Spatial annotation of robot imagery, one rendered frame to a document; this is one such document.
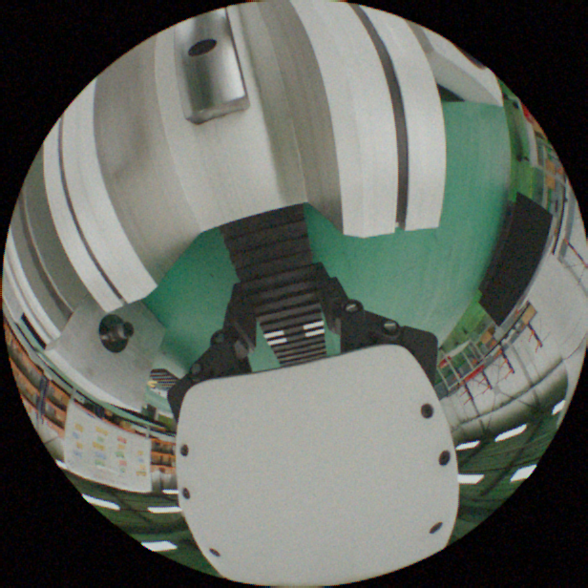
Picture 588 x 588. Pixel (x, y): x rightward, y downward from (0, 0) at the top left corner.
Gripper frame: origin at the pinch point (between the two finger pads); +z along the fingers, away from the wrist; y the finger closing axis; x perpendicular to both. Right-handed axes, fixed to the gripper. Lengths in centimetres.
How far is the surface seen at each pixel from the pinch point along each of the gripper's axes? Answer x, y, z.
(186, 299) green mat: 0.4, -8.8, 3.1
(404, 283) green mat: -4.4, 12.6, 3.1
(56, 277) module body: 9.2, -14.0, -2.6
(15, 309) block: 14.5, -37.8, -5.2
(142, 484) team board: -196, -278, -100
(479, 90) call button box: 14.3, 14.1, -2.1
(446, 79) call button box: 14.3, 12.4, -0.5
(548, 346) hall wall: -338, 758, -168
